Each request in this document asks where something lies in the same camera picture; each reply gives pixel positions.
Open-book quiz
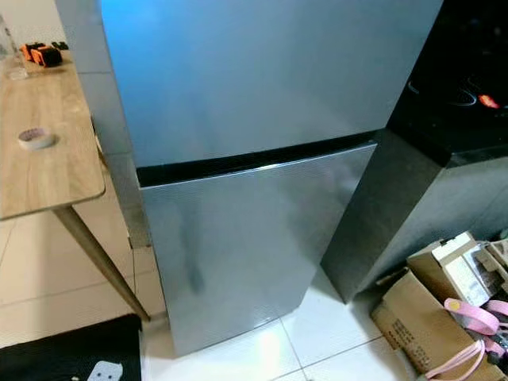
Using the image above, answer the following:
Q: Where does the black glass cooktop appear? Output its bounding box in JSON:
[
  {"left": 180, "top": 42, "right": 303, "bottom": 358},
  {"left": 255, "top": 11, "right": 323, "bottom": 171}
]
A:
[{"left": 387, "top": 0, "right": 508, "bottom": 167}]

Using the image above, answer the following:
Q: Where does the light wooden table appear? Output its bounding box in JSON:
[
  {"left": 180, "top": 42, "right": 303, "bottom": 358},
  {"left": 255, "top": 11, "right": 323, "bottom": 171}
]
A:
[{"left": 0, "top": 49, "right": 152, "bottom": 322}]

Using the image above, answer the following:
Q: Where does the orange and black tool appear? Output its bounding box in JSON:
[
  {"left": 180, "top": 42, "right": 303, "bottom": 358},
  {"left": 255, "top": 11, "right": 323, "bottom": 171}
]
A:
[{"left": 20, "top": 41, "right": 64, "bottom": 68}]

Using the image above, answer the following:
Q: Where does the grey fridge door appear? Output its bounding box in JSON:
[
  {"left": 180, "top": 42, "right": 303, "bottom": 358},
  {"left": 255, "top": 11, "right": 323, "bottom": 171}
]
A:
[{"left": 137, "top": 143, "right": 378, "bottom": 356}]

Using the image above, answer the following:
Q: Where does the white tape roll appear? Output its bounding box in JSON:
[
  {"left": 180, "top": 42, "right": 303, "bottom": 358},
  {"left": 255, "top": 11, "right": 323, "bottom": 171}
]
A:
[{"left": 17, "top": 128, "right": 56, "bottom": 152}]

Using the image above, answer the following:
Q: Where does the clear plastic bottle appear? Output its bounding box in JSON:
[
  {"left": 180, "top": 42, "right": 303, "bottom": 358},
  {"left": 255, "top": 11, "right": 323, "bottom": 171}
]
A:
[{"left": 2, "top": 24, "right": 29, "bottom": 80}]

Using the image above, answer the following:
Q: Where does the grey freezer door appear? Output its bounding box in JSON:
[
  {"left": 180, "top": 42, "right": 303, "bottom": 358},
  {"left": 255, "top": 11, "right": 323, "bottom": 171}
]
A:
[{"left": 99, "top": 0, "right": 444, "bottom": 169}]

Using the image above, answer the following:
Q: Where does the black floor mat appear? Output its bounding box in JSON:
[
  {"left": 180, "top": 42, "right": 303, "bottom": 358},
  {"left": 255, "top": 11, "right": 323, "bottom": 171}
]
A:
[{"left": 0, "top": 314, "right": 144, "bottom": 381}]

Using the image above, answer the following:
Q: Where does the pink strap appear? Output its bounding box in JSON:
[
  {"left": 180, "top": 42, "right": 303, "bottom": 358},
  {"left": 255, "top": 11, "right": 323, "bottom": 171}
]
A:
[{"left": 425, "top": 298, "right": 508, "bottom": 381}]

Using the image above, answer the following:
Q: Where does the brown cardboard box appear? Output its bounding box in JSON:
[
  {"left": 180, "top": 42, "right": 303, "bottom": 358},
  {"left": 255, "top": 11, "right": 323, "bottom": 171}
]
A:
[{"left": 369, "top": 270, "right": 508, "bottom": 381}]

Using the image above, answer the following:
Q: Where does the dark grey kitchen cabinet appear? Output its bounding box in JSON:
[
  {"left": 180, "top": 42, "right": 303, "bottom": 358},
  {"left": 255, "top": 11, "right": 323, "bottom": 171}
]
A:
[{"left": 320, "top": 127, "right": 508, "bottom": 304}]

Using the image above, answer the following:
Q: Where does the white carton box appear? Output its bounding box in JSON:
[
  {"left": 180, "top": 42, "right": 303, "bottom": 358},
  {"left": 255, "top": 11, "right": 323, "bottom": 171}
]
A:
[{"left": 429, "top": 232, "right": 489, "bottom": 306}]

